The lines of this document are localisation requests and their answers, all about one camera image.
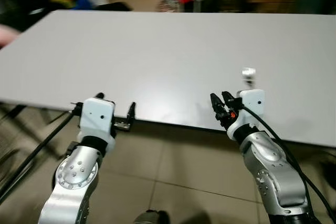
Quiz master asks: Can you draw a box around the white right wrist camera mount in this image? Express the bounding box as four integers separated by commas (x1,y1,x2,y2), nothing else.
228,89,265,136

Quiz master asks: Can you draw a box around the dark robot foot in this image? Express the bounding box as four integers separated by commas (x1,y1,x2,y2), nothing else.
132,210,170,224

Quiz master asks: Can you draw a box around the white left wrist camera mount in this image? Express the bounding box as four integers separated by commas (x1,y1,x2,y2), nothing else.
79,97,117,142

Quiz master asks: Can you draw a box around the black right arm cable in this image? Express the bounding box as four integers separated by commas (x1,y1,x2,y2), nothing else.
239,106,336,224

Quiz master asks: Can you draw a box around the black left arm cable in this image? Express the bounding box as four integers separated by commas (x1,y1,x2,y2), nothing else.
0,103,83,205

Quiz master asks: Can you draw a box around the person's bare hand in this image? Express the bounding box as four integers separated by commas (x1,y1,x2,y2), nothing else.
0,24,21,48

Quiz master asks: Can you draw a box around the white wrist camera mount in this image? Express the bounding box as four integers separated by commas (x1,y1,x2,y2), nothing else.
228,89,265,136
79,97,117,142

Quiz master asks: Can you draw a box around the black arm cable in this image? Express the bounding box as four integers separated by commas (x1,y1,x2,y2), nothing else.
0,103,83,205
239,106,336,224

